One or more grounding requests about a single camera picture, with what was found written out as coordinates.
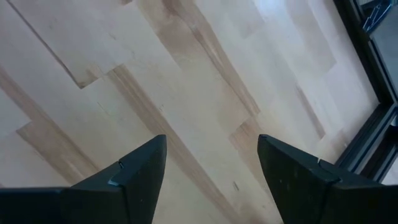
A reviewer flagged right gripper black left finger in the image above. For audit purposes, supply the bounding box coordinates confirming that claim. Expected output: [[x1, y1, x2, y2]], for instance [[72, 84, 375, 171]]
[[0, 134, 168, 224]]

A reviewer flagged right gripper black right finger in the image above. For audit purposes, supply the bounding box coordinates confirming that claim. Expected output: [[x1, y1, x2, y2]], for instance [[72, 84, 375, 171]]
[[257, 134, 398, 224]]

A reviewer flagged blue metal object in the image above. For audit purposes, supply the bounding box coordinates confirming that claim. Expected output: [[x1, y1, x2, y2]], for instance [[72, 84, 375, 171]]
[[360, 0, 393, 34]]

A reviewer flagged black aluminium table frame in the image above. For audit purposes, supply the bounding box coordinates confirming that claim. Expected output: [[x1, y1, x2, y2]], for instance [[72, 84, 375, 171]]
[[332, 0, 398, 184]]

